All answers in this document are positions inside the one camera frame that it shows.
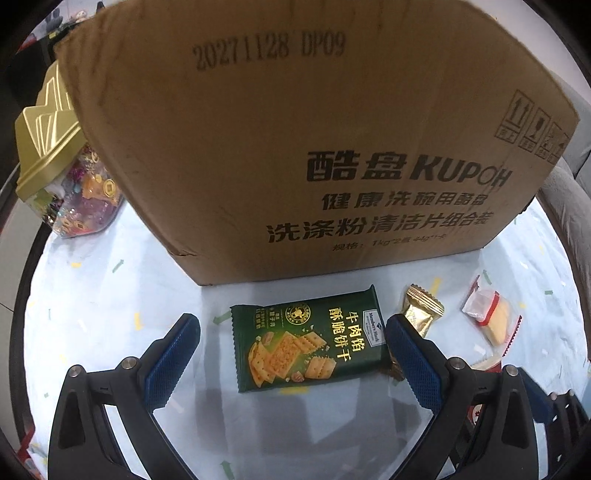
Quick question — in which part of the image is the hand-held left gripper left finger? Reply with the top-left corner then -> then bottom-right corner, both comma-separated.
48,313 -> 201,480

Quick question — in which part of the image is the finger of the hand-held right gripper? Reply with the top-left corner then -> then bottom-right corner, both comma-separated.
519,368 -> 555,424
549,391 -> 585,462

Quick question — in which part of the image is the clear red-edged snack packet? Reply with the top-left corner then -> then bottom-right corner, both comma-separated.
462,274 -> 522,358

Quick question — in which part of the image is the brown cardboard box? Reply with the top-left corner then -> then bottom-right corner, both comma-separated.
53,0 -> 581,288

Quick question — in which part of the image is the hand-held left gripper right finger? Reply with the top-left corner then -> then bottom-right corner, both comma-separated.
385,314 -> 546,480

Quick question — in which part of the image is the green cracker packet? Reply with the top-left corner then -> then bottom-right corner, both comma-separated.
230,285 -> 387,394

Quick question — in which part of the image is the clear candy jar gold lid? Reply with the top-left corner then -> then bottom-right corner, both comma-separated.
14,60 -> 124,238

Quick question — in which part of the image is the gold candy packet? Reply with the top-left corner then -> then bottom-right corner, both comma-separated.
381,284 -> 445,381

